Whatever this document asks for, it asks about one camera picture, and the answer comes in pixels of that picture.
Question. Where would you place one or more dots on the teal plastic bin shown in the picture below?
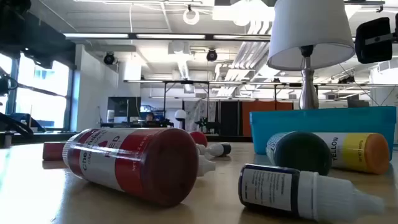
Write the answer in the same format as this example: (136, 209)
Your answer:
(311, 123)

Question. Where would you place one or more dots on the large yellow food coloring bottle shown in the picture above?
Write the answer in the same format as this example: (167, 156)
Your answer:
(357, 152)

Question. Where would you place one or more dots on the red-orange food coloring bottle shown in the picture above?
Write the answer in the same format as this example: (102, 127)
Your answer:
(53, 151)

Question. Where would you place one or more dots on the large green food coloring bottle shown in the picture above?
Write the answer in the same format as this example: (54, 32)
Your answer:
(298, 152)

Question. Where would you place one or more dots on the large red food coloring bottle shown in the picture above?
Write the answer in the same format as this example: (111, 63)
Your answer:
(133, 165)

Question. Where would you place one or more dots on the small dark blue dropper bottle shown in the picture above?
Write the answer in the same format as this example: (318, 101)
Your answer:
(280, 189)

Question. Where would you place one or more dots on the small black dropper bottle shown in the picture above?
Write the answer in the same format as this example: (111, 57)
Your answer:
(217, 149)

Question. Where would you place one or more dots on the red-tipped food coloring bottle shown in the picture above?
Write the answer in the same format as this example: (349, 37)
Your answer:
(199, 138)

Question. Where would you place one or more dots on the small white-capped dropper bottle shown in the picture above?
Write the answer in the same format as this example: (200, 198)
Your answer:
(201, 149)

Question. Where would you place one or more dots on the background black robot arm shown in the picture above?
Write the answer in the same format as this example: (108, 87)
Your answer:
(206, 124)

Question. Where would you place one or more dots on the table lamp with white shade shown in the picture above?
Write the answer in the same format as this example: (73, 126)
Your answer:
(308, 31)

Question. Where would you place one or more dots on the long ceiling light bar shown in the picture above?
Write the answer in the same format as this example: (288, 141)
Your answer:
(168, 36)

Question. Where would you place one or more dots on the person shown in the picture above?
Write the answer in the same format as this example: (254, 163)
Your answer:
(150, 116)

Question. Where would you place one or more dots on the orange partition panel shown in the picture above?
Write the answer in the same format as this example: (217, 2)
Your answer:
(245, 121)

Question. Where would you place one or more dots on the black cabinet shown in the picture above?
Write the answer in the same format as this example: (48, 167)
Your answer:
(229, 118)

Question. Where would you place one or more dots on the white globe lamp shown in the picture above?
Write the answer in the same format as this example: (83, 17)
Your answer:
(180, 115)

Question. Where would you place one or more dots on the patterned grey curtain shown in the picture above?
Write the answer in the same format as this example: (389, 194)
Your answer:
(199, 109)

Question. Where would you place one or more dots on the black ceiling camera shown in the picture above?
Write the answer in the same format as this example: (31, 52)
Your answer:
(211, 55)
(109, 58)

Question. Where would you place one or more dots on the black aluminium table frame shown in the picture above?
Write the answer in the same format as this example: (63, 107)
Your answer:
(12, 126)

